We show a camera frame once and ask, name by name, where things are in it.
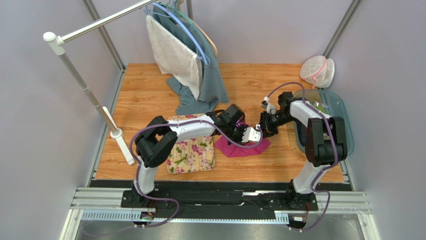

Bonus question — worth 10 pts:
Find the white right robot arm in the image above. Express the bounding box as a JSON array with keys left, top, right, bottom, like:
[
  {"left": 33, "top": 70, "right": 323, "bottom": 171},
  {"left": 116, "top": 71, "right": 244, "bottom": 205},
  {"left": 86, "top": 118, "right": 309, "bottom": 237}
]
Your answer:
[{"left": 259, "top": 91, "right": 348, "bottom": 194}]

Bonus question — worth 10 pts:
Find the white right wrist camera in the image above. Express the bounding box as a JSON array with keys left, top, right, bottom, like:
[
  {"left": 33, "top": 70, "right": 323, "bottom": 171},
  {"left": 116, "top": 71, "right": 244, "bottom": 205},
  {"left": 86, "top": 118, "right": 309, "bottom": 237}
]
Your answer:
[{"left": 261, "top": 96, "right": 277, "bottom": 115}]

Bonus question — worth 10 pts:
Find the magenta paper napkin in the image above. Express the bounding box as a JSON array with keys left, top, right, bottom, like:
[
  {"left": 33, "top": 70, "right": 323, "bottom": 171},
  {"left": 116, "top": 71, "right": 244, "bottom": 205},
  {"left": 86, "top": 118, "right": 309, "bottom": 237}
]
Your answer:
[{"left": 214, "top": 136, "right": 271, "bottom": 158}]

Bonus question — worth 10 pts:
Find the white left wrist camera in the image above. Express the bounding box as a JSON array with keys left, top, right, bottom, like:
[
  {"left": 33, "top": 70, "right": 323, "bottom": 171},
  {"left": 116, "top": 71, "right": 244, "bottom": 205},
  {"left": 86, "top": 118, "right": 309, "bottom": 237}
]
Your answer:
[{"left": 241, "top": 124, "right": 263, "bottom": 144}]

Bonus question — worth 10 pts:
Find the green handled utensil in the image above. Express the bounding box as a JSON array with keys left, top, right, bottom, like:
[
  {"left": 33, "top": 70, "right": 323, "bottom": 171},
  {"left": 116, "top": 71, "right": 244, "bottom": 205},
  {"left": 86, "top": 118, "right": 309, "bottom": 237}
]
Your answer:
[{"left": 312, "top": 101, "right": 328, "bottom": 114}]

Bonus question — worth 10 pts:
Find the white towel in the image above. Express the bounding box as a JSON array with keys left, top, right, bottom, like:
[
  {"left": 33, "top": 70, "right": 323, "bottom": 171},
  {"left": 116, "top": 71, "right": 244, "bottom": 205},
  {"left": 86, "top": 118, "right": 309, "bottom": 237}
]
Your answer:
[{"left": 146, "top": 15, "right": 202, "bottom": 100}]

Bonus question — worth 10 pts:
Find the green plastic hanger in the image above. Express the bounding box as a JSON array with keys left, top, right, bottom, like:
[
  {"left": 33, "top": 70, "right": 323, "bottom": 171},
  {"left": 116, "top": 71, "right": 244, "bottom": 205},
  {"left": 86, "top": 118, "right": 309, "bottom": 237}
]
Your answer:
[{"left": 167, "top": 0, "right": 194, "bottom": 25}]

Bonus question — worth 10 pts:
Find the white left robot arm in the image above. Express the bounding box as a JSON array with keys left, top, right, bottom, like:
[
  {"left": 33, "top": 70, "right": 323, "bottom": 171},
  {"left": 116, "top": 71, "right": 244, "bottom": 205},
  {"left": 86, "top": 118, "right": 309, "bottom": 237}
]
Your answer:
[{"left": 129, "top": 104, "right": 252, "bottom": 197}]

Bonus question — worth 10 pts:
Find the floral placemat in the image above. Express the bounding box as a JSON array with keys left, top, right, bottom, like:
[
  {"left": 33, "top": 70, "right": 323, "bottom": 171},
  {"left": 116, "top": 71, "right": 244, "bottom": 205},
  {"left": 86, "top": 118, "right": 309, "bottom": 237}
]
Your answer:
[{"left": 166, "top": 113, "right": 216, "bottom": 175}]

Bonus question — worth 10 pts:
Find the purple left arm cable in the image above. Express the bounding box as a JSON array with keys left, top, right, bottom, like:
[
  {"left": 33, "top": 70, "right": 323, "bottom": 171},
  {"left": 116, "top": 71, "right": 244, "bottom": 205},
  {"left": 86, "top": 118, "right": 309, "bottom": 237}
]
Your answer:
[{"left": 129, "top": 119, "right": 264, "bottom": 229}]

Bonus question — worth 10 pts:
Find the white mesh laundry bag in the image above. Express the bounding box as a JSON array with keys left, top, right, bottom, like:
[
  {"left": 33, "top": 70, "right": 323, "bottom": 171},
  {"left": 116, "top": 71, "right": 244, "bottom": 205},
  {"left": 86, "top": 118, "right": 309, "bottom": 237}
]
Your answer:
[{"left": 299, "top": 55, "right": 336, "bottom": 89}]

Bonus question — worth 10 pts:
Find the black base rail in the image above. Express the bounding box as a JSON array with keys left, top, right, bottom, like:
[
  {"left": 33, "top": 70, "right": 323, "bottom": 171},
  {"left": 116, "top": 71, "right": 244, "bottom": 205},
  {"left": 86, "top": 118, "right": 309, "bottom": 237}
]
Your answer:
[{"left": 89, "top": 179, "right": 322, "bottom": 221}]

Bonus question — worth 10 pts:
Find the white clothes rack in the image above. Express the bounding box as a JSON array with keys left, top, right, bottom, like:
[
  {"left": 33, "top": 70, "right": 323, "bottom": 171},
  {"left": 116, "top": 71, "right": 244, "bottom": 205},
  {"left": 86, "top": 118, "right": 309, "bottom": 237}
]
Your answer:
[{"left": 42, "top": 0, "right": 154, "bottom": 166}]

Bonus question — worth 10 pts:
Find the wooden hanger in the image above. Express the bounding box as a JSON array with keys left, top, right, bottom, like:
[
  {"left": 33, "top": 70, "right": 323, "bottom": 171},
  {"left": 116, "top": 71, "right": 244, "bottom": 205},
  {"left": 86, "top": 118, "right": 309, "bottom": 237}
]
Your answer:
[{"left": 177, "top": 0, "right": 219, "bottom": 58}]

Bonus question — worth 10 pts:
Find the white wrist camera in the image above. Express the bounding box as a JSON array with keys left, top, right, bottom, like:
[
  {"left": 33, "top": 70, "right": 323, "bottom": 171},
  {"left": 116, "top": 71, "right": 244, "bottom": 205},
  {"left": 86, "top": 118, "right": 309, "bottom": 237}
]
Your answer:
[
  {"left": 261, "top": 96, "right": 277, "bottom": 115},
  {"left": 241, "top": 124, "right": 263, "bottom": 144}
]

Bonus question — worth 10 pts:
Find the teal blue garment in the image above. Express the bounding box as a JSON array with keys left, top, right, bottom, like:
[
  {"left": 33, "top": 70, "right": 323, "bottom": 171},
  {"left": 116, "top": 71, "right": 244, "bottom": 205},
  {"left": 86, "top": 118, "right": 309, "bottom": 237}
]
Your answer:
[{"left": 148, "top": 6, "right": 229, "bottom": 115}]

